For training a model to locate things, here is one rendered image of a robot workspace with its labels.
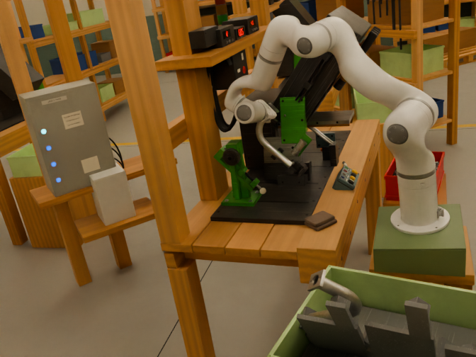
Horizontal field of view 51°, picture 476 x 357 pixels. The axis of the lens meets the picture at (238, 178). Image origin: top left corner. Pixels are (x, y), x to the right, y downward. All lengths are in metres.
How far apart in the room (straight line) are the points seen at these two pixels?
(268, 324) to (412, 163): 1.54
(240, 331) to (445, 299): 1.59
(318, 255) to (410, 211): 0.34
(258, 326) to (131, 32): 1.79
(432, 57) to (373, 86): 3.40
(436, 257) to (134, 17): 1.23
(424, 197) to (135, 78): 1.04
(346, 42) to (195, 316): 1.23
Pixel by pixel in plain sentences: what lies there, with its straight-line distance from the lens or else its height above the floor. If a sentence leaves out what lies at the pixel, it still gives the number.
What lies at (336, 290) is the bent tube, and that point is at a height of 1.14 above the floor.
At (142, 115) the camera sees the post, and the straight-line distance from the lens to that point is 1.79.
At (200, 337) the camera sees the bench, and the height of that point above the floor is 0.42.
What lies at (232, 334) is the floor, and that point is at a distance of 2.85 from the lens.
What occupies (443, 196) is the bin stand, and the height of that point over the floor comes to 0.80.
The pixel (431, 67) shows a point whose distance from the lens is 5.00.
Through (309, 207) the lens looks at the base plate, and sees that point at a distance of 2.03.
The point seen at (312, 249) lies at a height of 0.90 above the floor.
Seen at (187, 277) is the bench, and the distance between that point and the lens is 2.03.
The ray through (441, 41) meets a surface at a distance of 9.01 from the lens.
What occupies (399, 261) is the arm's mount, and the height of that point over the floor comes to 0.90.
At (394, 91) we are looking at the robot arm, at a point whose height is 1.41.
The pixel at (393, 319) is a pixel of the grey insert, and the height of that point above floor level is 0.85.
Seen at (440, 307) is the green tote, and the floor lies 0.89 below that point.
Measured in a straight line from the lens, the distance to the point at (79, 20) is 7.95.
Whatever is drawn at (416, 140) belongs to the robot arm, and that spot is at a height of 1.29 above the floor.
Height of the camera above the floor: 1.81
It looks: 22 degrees down
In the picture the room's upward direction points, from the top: 9 degrees counter-clockwise
